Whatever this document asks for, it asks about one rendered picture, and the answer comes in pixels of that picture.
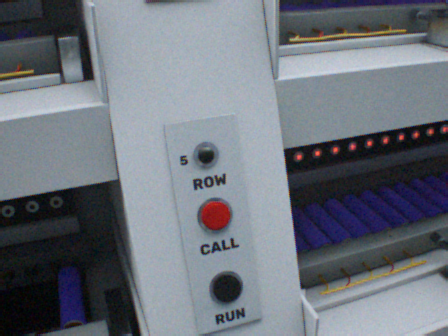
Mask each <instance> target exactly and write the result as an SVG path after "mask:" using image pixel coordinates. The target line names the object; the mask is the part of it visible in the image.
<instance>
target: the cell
mask: <svg viewBox="0 0 448 336"><path fill-rule="evenodd" d="M57 275H58V288H59V308H60V327H61V330H63V329H64V327H65V326H67V324H70V323H72V322H77V323H81V324H83V325H86V324H87V321H86V315H85V308H84V302H83V292H82V283H81V276H80V273H79V270H77V269H75V268H74V267H66V268H63V269H62V270H60V271H59V273H58V274H57Z"/></svg>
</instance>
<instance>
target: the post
mask: <svg viewBox="0 0 448 336"><path fill-rule="evenodd" d="M92 2H93V3H94V4H95V5H96V10H97V19H98V28H99V37H100V42H101V51H102V60H103V65H104V74H105V83H106V88H107V97H108V103H109V111H110V121H111V126H112V135H113V139H114V145H115V146H114V150H115V154H116V159H117V168H118V173H119V179H117V180H113V181H107V187H108V191H109V195H110V201H112V204H113V207H114V210H115V215H116V217H117V220H118V225H119V228H120V234H121V236H122V239H123V245H124V247H125V250H126V255H127V258H128V261H129V266H130V268H131V271H132V276H133V279H134V282H135V287H136V290H137V292H138V297H139V300H140V302H141V308H142V311H143V313H144V318H145V320H146V323H147V327H148V331H149V333H150V336H306V335H305V324H304V319H303V318H304V314H303V308H302V297H301V292H300V288H301V287H300V281H299V271H298V265H297V254H296V248H295V237H294V231H293V221H292V215H291V203H290V198H289V192H288V181H287V176H286V164H285V158H284V153H283V141H282V136H281V130H280V119H279V113H278V107H277V97H276V91H275V85H274V74H273V69H272V63H271V52H270V47H269V41H268V36H267V25H266V20H265V15H264V4H263V0H163V1H153V2H146V1H145V0H92ZM233 113H235V119H236V124H237V129H238V140H239V145H240V155H241V160H242V165H243V176H244V181H245V186H246V197H247V202H248V212H249V217H250V222H251V232H252V237H253V248H254V253H255V258H256V268H257V273H258V283H259V288H260V298H261V303H262V313H263V318H261V319H256V320H254V321H252V322H247V323H244V324H239V325H237V326H232V327H229V328H227V329H222V330H219V331H214V332H212V333H207V334H204V335H199V333H198V328H197V324H196V315H195V311H194V307H193V299H192V294H191V289H190V281H189V277H188V272H187V263H186V259H185V255H184V245H183V241H182V236H181V228H180V223H179V214H178V210H177V206H176V196H175V192H174V187H173V178H172V173H171V169H170V160H169V155H168V146H167V142H166V138H165V128H164V124H167V123H172V122H181V121H186V120H194V119H200V118H205V117H214V116H219V115H224V114H233Z"/></svg>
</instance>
